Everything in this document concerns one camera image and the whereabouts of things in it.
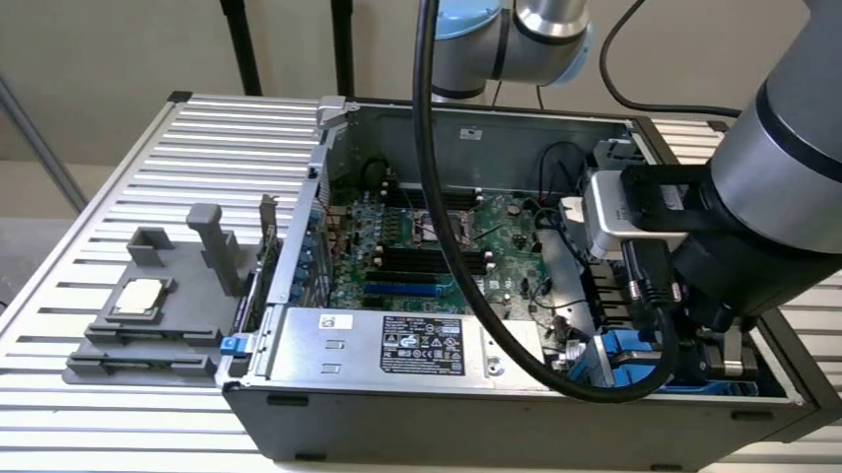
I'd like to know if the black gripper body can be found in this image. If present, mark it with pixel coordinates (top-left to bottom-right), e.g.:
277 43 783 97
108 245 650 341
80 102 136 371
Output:
675 278 766 390

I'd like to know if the blue disk bay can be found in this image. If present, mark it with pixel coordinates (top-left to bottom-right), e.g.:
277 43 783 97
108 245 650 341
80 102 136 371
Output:
590 328 724 396

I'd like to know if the blue expansion slot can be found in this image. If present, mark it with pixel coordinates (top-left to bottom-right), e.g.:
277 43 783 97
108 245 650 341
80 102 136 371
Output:
363 282 440 301

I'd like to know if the green motherboard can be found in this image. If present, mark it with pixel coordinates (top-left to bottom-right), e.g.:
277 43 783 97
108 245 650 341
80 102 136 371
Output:
326 190 575 347

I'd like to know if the black open PC case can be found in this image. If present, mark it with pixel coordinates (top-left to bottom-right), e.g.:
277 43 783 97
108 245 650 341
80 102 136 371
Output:
220 96 822 463

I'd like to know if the CPU socket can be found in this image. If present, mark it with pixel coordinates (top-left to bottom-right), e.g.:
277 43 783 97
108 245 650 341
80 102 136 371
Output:
408 208 476 248

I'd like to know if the silver power supply unit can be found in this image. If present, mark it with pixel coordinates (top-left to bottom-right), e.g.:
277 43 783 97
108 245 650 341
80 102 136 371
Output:
264 306 552 391

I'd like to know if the black stand pole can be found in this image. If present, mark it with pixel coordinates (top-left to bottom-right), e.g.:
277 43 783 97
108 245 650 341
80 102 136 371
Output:
330 0 358 99
225 0 265 98

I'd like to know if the grey parts rack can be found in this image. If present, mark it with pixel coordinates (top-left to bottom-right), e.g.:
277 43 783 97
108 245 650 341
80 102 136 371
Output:
60 203 277 386

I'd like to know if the silver CPU chip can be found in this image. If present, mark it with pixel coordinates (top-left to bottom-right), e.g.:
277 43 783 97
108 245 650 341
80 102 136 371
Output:
113 277 173 314

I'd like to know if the RAM stick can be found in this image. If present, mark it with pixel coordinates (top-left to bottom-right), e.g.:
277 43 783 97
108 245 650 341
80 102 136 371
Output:
76 360 207 372

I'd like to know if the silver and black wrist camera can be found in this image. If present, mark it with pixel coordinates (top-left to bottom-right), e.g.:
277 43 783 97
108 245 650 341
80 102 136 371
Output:
587 165 719 261

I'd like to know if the black looped wire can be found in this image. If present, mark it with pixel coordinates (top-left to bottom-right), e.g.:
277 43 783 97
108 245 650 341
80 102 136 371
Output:
536 141 595 203

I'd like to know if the thick black camera cable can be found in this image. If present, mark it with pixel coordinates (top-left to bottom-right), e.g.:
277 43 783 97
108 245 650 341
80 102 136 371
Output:
412 0 679 403

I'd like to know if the thin black cable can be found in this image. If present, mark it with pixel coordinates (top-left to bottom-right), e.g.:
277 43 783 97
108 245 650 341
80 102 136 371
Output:
599 0 746 119

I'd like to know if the graphics card with metal bracket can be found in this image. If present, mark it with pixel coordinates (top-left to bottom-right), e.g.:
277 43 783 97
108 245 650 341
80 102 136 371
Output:
239 193 283 332

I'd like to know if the grey metal frame leg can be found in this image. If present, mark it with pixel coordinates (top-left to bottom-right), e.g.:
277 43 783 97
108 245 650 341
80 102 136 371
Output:
0 76 88 211

